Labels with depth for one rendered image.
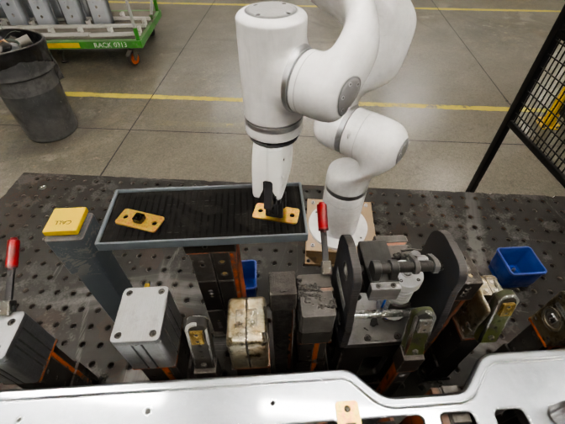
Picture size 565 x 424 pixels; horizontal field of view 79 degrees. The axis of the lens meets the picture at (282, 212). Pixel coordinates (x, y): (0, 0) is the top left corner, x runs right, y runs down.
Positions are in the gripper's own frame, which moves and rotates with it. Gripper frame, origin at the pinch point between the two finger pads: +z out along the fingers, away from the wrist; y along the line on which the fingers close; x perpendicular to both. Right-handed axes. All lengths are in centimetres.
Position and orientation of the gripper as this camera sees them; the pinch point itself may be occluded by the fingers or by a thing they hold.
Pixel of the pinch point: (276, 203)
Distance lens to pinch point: 62.5
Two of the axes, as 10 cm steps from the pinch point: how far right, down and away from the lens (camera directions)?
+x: 9.8, 1.5, -1.4
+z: 0.0, 6.8, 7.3
